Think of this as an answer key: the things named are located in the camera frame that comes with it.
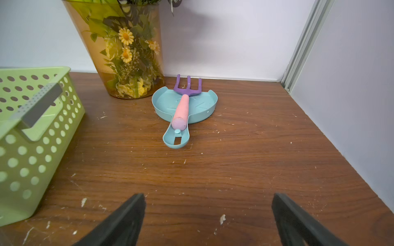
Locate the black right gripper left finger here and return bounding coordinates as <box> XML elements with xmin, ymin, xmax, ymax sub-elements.
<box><xmin>75</xmin><ymin>193</ymin><xmax>146</xmax><ymax>246</ymax></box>

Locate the purple pink toy rake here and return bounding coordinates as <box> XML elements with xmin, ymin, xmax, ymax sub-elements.
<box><xmin>171</xmin><ymin>74</ymin><xmax>202</xmax><ymax>132</ymax></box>

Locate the green perforated storage basket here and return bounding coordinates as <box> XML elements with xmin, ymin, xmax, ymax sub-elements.
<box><xmin>1</xmin><ymin>67</ymin><xmax>85</xmax><ymax>226</ymax></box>

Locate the amber vase with flowers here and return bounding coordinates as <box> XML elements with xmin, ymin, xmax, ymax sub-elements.
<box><xmin>63</xmin><ymin>1</ymin><xmax>165</xmax><ymax>99</ymax></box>

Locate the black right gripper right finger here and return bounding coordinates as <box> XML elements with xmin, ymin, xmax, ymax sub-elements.
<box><xmin>271</xmin><ymin>193</ymin><xmax>347</xmax><ymax>246</ymax></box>

